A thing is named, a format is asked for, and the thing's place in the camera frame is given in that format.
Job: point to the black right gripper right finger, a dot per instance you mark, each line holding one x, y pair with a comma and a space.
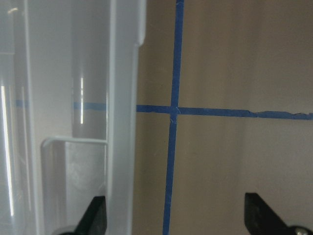
260, 219

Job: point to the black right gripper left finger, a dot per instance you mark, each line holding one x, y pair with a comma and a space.
94, 220

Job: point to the clear plastic box lid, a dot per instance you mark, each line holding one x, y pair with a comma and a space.
68, 78

